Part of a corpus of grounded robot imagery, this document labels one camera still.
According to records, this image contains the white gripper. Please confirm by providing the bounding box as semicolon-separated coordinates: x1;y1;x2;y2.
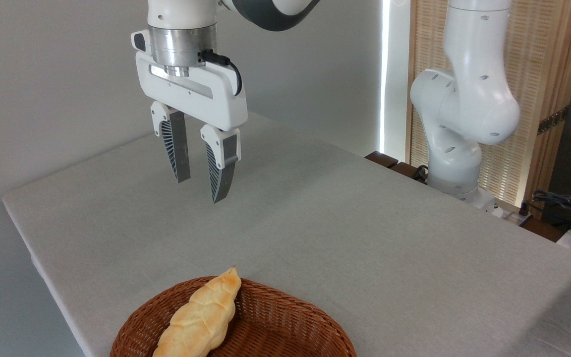
131;29;248;204

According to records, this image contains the braided golden bread loaf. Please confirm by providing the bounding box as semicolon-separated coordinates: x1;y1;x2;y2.
152;266;242;357

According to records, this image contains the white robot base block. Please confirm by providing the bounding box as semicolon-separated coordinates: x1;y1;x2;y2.
457;187;534;227

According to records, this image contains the light grey tablecloth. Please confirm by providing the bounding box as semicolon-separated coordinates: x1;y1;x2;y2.
2;112;571;357

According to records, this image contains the brown wicker basket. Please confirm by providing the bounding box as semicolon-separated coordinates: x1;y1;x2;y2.
110;276;357;357

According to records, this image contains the vertical white light strip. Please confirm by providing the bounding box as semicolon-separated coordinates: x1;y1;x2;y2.
379;0;392;154

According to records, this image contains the metal screen hinge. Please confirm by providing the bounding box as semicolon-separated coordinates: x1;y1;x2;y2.
537;106;570;135

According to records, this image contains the wooden slatted screen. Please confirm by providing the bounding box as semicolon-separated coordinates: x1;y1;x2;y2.
406;0;571;209

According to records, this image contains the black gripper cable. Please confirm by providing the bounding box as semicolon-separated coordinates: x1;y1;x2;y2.
200;50;243;97

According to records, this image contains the black cable bundle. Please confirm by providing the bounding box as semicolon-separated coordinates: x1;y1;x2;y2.
531;184;571;235

